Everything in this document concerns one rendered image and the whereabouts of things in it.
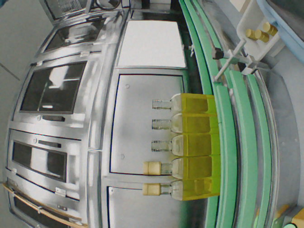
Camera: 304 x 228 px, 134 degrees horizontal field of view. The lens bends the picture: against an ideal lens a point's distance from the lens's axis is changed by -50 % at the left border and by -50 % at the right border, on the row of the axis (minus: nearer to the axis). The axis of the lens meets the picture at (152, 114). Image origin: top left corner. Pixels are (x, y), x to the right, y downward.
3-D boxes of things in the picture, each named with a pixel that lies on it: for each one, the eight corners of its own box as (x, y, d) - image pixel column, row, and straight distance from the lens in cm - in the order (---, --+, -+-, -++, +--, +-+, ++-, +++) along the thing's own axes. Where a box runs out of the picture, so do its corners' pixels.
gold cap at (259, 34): (266, 30, 53) (257, 26, 50) (271, 37, 51) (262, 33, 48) (261, 37, 54) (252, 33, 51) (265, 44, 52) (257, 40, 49)
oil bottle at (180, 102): (226, 102, 48) (167, 100, 41) (235, 96, 44) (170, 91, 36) (229, 118, 47) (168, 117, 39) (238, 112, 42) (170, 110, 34)
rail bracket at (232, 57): (232, 78, 45) (197, 74, 40) (263, 43, 37) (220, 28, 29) (235, 87, 44) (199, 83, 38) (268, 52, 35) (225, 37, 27)
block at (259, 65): (250, 78, 49) (235, 75, 44) (267, 62, 44) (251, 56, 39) (253, 87, 47) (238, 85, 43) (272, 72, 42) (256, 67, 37)
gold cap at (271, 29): (274, 24, 51) (266, 19, 48) (280, 31, 49) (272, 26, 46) (269, 31, 52) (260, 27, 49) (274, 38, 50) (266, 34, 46)
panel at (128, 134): (178, 24, 95) (127, 23, 95) (178, 21, 94) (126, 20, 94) (192, 180, 52) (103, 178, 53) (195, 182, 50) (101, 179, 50)
